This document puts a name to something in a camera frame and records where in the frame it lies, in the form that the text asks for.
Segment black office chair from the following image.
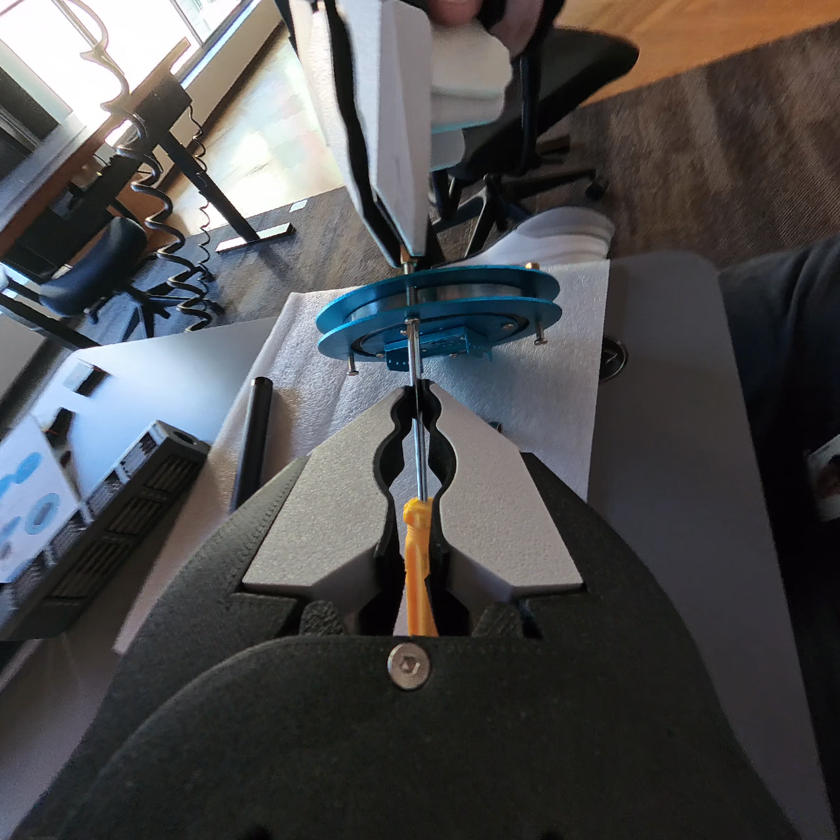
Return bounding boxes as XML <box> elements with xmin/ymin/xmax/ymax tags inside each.
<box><xmin>430</xmin><ymin>25</ymin><xmax>642</xmax><ymax>258</ymax></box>

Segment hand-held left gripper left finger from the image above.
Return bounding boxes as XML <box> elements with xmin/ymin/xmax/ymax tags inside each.
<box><xmin>240</xmin><ymin>387</ymin><xmax>411</xmax><ymax>637</ymax></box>

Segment person's white shoe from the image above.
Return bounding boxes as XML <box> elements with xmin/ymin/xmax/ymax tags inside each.
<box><xmin>484</xmin><ymin>206</ymin><xmax>616</xmax><ymax>269</ymax></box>

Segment black screwdriver bit holder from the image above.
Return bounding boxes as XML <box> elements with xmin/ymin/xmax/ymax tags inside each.
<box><xmin>0</xmin><ymin>420</ymin><xmax>212</xmax><ymax>643</ymax></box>

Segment black coiled cable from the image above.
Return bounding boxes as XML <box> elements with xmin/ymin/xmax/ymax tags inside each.
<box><xmin>107</xmin><ymin>110</ymin><xmax>228</xmax><ymax>333</ymax></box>

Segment white foam sheet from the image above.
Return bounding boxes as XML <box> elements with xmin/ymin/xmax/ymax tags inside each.
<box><xmin>213</xmin><ymin>258</ymin><xmax>613</xmax><ymax>503</ymax></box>

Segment yellow-handled screwdriver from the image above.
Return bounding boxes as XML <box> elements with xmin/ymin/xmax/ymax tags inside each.
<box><xmin>400</xmin><ymin>317</ymin><xmax>441</xmax><ymax>639</ymax></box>

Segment wooden desk black legs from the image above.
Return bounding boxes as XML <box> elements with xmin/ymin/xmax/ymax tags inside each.
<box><xmin>0</xmin><ymin>36</ymin><xmax>298</xmax><ymax>258</ymax></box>

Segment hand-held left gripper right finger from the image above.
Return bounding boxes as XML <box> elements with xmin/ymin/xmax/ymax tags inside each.
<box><xmin>425</xmin><ymin>382</ymin><xmax>586</xmax><ymax>637</ymax></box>

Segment person's right hand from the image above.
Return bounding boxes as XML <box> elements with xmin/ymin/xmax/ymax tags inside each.
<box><xmin>428</xmin><ymin>0</ymin><xmax>551</xmax><ymax>60</ymax></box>

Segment instruction sheet blue prints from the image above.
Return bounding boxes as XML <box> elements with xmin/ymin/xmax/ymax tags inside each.
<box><xmin>0</xmin><ymin>413</ymin><xmax>89</xmax><ymax>586</ymax></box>

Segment person's dark trousers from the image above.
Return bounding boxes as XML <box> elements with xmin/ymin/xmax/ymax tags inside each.
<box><xmin>717</xmin><ymin>236</ymin><xmax>840</xmax><ymax>840</ymax></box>

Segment black electric screwdriver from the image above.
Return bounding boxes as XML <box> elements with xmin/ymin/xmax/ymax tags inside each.
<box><xmin>227</xmin><ymin>377</ymin><xmax>274</xmax><ymax>516</ymax></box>

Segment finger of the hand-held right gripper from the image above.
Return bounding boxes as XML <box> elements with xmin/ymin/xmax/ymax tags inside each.
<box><xmin>333</xmin><ymin>0</ymin><xmax>435</xmax><ymax>261</ymax></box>
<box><xmin>290</xmin><ymin>0</ymin><xmax>396</xmax><ymax>265</ymax></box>

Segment grey desk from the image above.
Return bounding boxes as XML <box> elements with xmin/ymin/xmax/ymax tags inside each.
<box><xmin>0</xmin><ymin>249</ymin><xmax>831</xmax><ymax>840</ymax></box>

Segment blue round metal base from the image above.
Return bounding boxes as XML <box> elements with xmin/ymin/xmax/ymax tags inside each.
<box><xmin>315</xmin><ymin>261</ymin><xmax>564</xmax><ymax>376</ymax></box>

